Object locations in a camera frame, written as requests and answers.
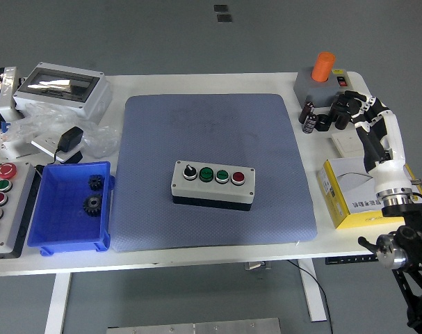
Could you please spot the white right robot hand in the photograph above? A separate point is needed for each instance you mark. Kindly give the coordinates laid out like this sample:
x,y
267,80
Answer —
x,y
391,139

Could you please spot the grey four-button control box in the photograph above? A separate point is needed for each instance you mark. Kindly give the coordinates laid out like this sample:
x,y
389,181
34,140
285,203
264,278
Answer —
x,y
210,193

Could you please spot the grey five-button control box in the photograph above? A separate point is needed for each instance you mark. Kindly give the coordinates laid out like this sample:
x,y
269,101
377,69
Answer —
x,y
12,222

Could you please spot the dark brown cylindrical capacitor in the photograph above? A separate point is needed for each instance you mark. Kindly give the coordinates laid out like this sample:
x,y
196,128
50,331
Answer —
x,y
306,112
342,121
334,113

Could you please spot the white and yellow carton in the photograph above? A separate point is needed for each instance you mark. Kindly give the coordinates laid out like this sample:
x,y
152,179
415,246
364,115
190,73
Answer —
x,y
346,184

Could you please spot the black silver-striped capacitor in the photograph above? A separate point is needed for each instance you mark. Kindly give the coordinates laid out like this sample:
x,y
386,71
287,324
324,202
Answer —
x,y
310,124

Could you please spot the orange cylinder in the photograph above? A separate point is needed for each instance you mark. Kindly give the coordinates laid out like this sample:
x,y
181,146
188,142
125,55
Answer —
x,y
322,67

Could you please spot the white table leg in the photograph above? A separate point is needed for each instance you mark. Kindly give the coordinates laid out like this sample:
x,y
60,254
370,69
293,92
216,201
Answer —
x,y
57,302
316,306

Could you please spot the dark square floor cover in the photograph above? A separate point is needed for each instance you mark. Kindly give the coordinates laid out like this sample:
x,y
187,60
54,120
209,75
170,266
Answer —
x,y
221,8
224,18

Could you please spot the grey-blue textured mat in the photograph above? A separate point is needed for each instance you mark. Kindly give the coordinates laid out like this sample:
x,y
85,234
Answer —
x,y
183,132

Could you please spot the grey metal floor plate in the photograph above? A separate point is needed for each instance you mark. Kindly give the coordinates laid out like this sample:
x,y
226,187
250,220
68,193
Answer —
x,y
196,327

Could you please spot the clear plastic bag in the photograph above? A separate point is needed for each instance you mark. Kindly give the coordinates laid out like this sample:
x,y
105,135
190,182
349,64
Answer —
x,y
99,139

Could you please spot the small black bevel gear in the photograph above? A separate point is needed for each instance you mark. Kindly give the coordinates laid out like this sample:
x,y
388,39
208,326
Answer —
x,y
96,182

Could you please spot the large black bevel gear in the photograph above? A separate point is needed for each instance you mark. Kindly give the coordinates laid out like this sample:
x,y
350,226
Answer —
x,y
92,206

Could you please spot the black power adapter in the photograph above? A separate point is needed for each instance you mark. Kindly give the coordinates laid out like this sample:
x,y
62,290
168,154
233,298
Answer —
x,y
70,139

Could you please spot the blue plastic bin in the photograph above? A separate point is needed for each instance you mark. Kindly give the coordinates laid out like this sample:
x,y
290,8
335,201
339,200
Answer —
x,y
64,222

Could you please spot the white circuit breaker blue lever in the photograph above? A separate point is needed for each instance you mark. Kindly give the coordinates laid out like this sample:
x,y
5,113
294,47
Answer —
x,y
9,146

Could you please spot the white and black device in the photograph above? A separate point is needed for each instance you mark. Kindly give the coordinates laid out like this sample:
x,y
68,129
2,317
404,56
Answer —
x,y
5,97

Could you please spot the white wall switch plate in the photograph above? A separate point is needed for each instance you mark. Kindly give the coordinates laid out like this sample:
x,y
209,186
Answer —
x,y
346,144

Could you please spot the grey rocker switch box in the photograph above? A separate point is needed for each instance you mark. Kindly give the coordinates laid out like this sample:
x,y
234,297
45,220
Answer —
x,y
322,92

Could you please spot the metal bracket under table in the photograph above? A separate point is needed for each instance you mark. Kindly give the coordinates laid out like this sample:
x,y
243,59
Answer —
x,y
257,266

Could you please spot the grey enclosure with clear lid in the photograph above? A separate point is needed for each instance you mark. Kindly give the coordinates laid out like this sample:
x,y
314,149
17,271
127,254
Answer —
x,y
89,101

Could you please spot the white wall socket panel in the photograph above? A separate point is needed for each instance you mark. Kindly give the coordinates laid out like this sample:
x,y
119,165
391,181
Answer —
x,y
45,142

